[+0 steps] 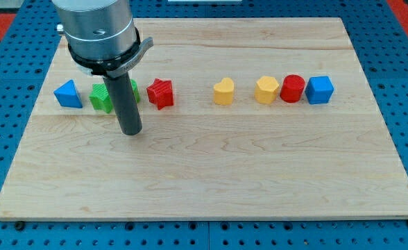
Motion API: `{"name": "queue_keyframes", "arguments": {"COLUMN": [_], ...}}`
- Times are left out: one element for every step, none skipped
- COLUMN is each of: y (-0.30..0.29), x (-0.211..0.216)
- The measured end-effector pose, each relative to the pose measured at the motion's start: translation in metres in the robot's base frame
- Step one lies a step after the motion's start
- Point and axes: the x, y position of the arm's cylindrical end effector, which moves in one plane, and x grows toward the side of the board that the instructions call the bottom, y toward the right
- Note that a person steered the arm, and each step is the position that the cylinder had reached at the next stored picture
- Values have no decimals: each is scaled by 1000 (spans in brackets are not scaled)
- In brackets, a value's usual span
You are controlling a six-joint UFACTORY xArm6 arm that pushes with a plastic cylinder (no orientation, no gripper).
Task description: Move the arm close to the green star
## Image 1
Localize red star block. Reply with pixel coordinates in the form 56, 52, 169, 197
146, 78, 174, 110

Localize green star block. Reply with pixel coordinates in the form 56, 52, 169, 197
89, 83, 113, 113

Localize light wooden board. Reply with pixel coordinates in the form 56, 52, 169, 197
0, 17, 408, 222

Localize yellow heart block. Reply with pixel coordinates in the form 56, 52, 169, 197
213, 78, 235, 106

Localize yellow hexagon block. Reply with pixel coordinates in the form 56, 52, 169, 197
254, 76, 280, 104

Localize green block behind rod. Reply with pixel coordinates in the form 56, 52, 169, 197
130, 79, 140, 103

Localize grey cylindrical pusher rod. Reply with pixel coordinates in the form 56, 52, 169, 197
103, 73, 142, 135

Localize red cylinder block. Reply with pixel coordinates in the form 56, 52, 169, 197
280, 74, 305, 103

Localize blue cube block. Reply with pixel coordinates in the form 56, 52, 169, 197
305, 76, 334, 105

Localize blue triangle block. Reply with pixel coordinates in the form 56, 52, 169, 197
53, 80, 83, 108

